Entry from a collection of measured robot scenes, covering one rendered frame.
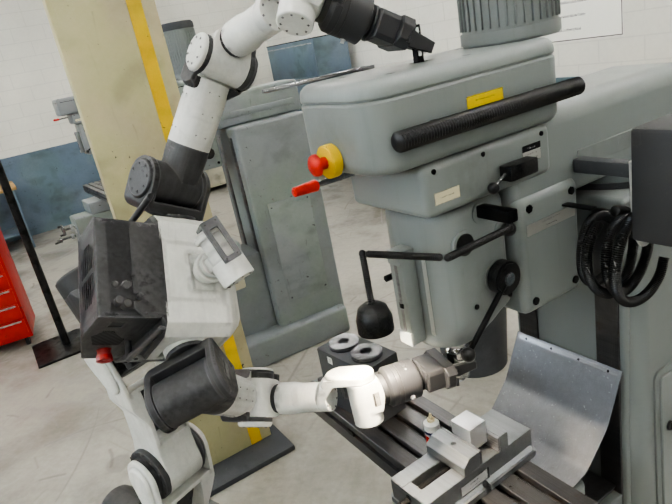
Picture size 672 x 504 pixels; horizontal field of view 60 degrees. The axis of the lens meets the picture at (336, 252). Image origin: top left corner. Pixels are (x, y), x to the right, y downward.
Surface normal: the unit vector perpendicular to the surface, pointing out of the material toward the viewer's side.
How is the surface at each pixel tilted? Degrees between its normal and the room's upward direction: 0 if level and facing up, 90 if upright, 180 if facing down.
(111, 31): 90
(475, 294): 90
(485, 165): 90
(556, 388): 63
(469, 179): 90
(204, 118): 99
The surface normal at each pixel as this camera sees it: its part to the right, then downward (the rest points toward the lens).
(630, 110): 0.54, 0.20
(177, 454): 0.75, -0.07
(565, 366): -0.81, -0.12
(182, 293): 0.58, -0.43
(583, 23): -0.82, 0.33
